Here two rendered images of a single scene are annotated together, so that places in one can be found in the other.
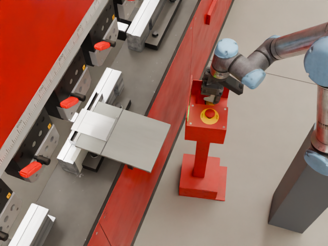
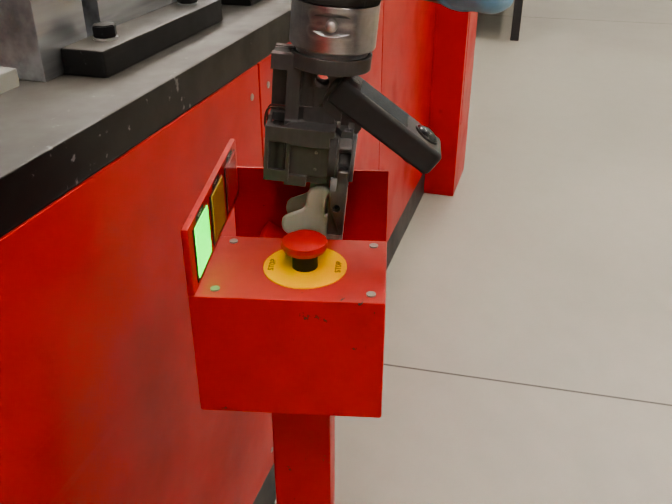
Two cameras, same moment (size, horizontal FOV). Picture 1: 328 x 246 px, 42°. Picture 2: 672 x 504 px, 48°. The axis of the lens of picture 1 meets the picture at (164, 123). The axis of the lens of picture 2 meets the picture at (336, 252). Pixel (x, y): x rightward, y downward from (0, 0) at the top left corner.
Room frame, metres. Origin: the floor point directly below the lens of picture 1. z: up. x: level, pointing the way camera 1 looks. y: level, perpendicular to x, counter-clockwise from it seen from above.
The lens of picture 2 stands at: (0.29, -0.15, 1.11)
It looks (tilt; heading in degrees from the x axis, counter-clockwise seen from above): 29 degrees down; 354
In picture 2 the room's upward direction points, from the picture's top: straight up
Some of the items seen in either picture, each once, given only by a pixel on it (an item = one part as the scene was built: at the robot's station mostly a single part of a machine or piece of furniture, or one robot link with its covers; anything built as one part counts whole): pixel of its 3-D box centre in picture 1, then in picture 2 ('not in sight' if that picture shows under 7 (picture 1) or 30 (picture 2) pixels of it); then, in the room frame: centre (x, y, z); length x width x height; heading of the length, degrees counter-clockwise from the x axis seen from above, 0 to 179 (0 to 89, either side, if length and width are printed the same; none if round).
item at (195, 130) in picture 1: (207, 110); (300, 268); (0.89, -0.18, 0.75); 0.20 x 0.16 x 0.18; 170
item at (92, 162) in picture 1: (107, 132); not in sight; (0.73, 0.20, 0.89); 0.30 x 0.05 x 0.03; 157
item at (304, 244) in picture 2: (209, 114); (304, 254); (0.85, -0.18, 0.79); 0.04 x 0.04 x 0.04
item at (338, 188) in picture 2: (217, 95); (337, 188); (0.92, -0.21, 0.82); 0.05 x 0.02 x 0.09; 170
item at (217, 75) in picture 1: (220, 69); (333, 27); (0.94, -0.21, 0.96); 0.08 x 0.08 x 0.05
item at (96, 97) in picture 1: (86, 117); not in sight; (0.74, 0.26, 0.98); 0.20 x 0.03 x 0.03; 157
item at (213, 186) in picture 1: (204, 177); not in sight; (0.89, -0.21, 0.06); 0.25 x 0.20 x 0.12; 80
